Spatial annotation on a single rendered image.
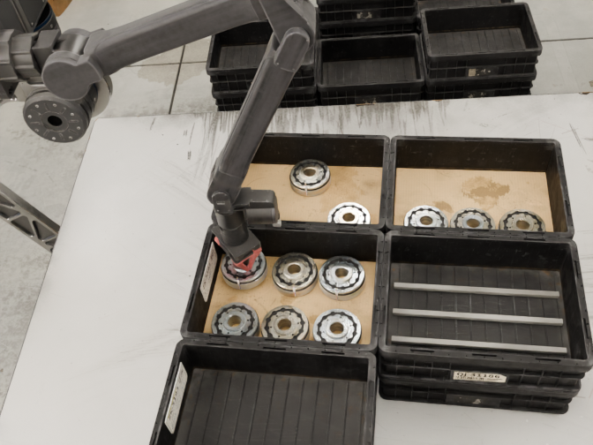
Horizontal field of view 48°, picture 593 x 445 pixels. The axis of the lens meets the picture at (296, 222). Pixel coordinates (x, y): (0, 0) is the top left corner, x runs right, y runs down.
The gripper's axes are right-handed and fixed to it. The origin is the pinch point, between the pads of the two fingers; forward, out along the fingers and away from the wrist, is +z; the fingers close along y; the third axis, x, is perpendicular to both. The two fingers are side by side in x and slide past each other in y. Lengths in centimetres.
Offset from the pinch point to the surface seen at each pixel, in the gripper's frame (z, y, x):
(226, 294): 6.1, -1.3, 6.3
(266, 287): 6.0, -5.6, -2.0
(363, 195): 5.9, 1.8, -36.3
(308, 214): 5.9, 5.8, -22.2
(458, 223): 3, -21, -46
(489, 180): 6, -15, -63
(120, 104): 88, 183, -29
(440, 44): 39, 66, -126
